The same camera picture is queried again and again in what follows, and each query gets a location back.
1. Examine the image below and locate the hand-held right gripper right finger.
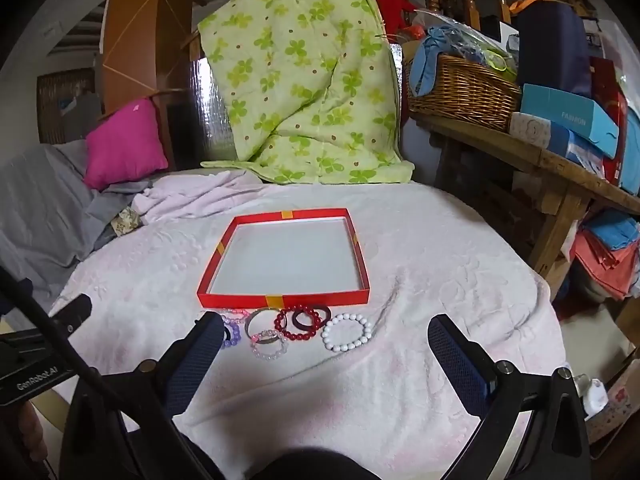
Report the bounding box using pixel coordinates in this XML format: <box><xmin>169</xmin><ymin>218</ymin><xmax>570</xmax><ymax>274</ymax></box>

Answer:
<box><xmin>427</xmin><ymin>314</ymin><xmax>593</xmax><ymax>480</ymax></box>

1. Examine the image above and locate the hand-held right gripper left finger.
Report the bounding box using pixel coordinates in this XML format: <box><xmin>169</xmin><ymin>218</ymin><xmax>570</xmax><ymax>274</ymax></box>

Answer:
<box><xmin>62</xmin><ymin>311</ymin><xmax>226</xmax><ymax>480</ymax></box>

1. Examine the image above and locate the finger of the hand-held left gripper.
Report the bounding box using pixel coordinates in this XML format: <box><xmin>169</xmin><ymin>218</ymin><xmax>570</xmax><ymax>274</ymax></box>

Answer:
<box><xmin>47</xmin><ymin>294</ymin><xmax>93</xmax><ymax>337</ymax></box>
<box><xmin>0</xmin><ymin>280</ymin><xmax>33</xmax><ymax>321</ymax></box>

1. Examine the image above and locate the purple bead bracelet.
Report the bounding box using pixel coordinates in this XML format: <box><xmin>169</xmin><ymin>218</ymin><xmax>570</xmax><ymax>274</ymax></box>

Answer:
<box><xmin>219</xmin><ymin>322</ymin><xmax>244</xmax><ymax>352</ymax></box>

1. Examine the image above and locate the clear pink bead bracelet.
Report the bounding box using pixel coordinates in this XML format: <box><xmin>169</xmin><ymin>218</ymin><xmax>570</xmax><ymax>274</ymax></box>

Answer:
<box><xmin>250</xmin><ymin>329</ymin><xmax>290</xmax><ymax>361</ymax></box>

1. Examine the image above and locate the red bead bracelet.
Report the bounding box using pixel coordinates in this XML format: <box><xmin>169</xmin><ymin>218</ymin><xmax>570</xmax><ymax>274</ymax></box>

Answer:
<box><xmin>274</xmin><ymin>304</ymin><xmax>321</xmax><ymax>344</ymax></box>

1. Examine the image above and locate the red shallow cardboard box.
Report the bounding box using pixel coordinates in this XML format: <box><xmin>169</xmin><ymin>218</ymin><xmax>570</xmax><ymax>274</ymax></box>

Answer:
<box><xmin>196</xmin><ymin>207</ymin><xmax>371</xmax><ymax>309</ymax></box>

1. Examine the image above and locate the white bead bracelet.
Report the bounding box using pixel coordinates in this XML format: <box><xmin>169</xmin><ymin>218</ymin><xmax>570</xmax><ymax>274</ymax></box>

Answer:
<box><xmin>321</xmin><ymin>312</ymin><xmax>375</xmax><ymax>354</ymax></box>

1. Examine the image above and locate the dark red bangle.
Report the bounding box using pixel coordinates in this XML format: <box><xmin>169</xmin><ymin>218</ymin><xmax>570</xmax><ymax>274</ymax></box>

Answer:
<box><xmin>291</xmin><ymin>303</ymin><xmax>332</xmax><ymax>334</ymax></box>

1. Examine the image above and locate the person's left hand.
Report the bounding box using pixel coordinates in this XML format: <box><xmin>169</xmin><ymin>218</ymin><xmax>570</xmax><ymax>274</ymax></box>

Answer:
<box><xmin>0</xmin><ymin>402</ymin><xmax>48</xmax><ymax>480</ymax></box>

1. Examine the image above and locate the grey cloth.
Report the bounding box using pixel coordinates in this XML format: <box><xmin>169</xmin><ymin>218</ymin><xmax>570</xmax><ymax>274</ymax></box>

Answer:
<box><xmin>0</xmin><ymin>140</ymin><xmax>151</xmax><ymax>301</ymax></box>

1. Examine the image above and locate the small patterned cloth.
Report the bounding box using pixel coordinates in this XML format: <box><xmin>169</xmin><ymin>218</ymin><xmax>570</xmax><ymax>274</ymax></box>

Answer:
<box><xmin>111</xmin><ymin>206</ymin><xmax>141</xmax><ymax>236</ymax></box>

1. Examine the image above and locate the pale pink embossed blanket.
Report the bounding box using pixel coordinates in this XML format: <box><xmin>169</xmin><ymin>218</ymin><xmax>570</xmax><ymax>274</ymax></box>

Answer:
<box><xmin>47</xmin><ymin>182</ymin><xmax>566</xmax><ymax>480</ymax></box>

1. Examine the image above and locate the lilac towel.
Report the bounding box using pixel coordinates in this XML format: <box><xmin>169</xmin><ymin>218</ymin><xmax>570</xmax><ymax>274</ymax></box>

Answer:
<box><xmin>131</xmin><ymin>170</ymin><xmax>263</xmax><ymax>226</ymax></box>

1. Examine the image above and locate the pink printed cardboard box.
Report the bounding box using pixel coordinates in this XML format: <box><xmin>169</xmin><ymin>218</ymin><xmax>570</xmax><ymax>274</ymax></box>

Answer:
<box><xmin>585</xmin><ymin>357</ymin><xmax>640</xmax><ymax>461</ymax></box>

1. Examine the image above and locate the folded coral cloth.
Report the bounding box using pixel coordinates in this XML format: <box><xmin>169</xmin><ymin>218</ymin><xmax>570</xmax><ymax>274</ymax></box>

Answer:
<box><xmin>572</xmin><ymin>230</ymin><xmax>640</xmax><ymax>302</ymax></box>

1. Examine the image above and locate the magenta pillow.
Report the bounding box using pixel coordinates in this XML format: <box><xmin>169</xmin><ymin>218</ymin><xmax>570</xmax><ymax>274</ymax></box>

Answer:
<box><xmin>82</xmin><ymin>97</ymin><xmax>169</xmax><ymax>191</ymax></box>

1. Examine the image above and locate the woven rattan panel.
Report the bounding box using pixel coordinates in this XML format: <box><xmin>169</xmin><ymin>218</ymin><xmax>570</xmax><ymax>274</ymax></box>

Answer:
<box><xmin>36</xmin><ymin>67</ymin><xmax>101</xmax><ymax>146</ymax></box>

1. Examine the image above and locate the wooden bench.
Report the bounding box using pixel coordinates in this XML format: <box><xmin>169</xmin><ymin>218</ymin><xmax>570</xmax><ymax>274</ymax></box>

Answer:
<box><xmin>410</xmin><ymin>110</ymin><xmax>640</xmax><ymax>301</ymax></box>

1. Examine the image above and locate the folded blue cloth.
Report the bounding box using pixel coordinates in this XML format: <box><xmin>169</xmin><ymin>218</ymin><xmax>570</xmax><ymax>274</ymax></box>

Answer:
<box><xmin>582</xmin><ymin>207</ymin><xmax>640</xmax><ymax>251</ymax></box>

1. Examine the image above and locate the white cardboard box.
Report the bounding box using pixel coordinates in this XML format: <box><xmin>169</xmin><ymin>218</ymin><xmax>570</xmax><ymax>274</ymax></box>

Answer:
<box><xmin>509</xmin><ymin>111</ymin><xmax>571</xmax><ymax>153</ymax></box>

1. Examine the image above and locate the wicker basket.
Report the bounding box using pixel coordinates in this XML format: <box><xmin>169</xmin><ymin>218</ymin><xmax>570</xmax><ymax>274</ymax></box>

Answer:
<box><xmin>405</xmin><ymin>54</ymin><xmax>523</xmax><ymax>133</ymax></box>

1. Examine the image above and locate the blue cardboard box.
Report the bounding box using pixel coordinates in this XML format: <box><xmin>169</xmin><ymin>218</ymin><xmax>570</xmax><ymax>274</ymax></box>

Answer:
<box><xmin>520</xmin><ymin>83</ymin><xmax>620</xmax><ymax>160</ymax></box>

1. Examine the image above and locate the red gift bag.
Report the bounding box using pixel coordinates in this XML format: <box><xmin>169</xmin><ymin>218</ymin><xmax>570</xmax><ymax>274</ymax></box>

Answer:
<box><xmin>590</xmin><ymin>57</ymin><xmax>629</xmax><ymax>181</ymax></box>

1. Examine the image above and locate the orange wooden board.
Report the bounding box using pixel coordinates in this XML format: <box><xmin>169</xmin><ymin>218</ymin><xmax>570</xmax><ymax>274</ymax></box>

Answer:
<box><xmin>102</xmin><ymin>0</ymin><xmax>196</xmax><ymax>106</ymax></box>

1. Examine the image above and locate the light blue cloth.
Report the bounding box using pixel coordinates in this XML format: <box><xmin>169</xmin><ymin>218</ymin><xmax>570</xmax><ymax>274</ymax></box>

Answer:
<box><xmin>410</xmin><ymin>27</ymin><xmax>453</xmax><ymax>97</ymax></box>

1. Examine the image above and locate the green floral pillow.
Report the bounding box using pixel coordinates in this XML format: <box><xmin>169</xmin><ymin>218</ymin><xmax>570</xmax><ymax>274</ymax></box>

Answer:
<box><xmin>197</xmin><ymin>0</ymin><xmax>415</xmax><ymax>185</ymax></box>

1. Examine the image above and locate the navy bag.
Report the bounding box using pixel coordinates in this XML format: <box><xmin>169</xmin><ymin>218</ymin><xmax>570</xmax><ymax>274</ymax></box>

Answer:
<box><xmin>510</xmin><ymin>0</ymin><xmax>593</xmax><ymax>96</ymax></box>

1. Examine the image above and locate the red cloth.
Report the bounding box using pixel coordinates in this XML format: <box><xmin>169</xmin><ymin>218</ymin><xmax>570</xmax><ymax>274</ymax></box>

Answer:
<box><xmin>372</xmin><ymin>0</ymin><xmax>417</xmax><ymax>36</ymax></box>

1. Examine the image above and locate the black cable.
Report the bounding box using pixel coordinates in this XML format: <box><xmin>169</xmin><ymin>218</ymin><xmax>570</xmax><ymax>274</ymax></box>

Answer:
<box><xmin>0</xmin><ymin>266</ymin><xmax>168</xmax><ymax>441</ymax></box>

